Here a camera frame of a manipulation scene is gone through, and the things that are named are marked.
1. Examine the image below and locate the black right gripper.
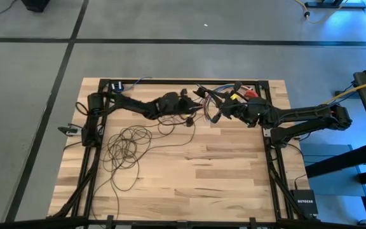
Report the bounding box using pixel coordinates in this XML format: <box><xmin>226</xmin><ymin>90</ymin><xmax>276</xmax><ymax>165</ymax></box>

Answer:
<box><xmin>203</xmin><ymin>81</ymin><xmax>254</xmax><ymax>125</ymax></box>

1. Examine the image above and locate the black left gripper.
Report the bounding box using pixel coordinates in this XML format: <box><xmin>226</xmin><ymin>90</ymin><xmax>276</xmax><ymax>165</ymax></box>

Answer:
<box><xmin>156</xmin><ymin>88</ymin><xmax>205</xmax><ymax>128</ymax></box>

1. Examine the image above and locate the long thin black cord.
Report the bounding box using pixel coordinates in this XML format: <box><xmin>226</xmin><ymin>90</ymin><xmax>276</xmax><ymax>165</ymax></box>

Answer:
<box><xmin>90</xmin><ymin>108</ymin><xmax>203</xmax><ymax>221</ymax></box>

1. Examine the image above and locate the blue round device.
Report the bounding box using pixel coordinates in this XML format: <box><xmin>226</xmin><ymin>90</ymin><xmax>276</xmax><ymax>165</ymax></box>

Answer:
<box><xmin>111</xmin><ymin>81</ymin><xmax>125</xmax><ymax>94</ymax></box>

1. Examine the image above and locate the black stand base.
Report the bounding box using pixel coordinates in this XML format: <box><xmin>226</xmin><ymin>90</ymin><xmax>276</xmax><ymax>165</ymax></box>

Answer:
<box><xmin>304</xmin><ymin>0</ymin><xmax>366</xmax><ymax>10</ymax></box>

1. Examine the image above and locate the colourful cable bundle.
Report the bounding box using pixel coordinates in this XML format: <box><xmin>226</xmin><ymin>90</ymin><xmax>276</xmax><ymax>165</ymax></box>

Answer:
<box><xmin>201</xmin><ymin>84</ymin><xmax>254</xmax><ymax>111</ymax></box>

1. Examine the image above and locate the black switch cable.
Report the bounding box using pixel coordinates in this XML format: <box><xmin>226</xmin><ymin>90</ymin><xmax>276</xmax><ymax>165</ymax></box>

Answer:
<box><xmin>294</xmin><ymin>173</ymin><xmax>308</xmax><ymax>191</ymax></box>

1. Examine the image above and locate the beige cable with plug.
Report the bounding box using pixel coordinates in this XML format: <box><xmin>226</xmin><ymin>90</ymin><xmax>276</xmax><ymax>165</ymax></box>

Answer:
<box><xmin>294</xmin><ymin>0</ymin><xmax>351</xmax><ymax>25</ymax></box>

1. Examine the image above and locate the black Netgear network switch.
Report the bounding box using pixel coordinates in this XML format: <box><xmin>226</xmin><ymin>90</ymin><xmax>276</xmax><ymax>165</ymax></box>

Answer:
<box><xmin>290</xmin><ymin>189</ymin><xmax>319</xmax><ymax>216</ymax></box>

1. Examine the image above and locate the yellow hanging cable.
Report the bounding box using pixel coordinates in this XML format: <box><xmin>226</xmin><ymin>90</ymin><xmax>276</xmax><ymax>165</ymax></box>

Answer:
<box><xmin>322</xmin><ymin>76</ymin><xmax>366</xmax><ymax>105</ymax></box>

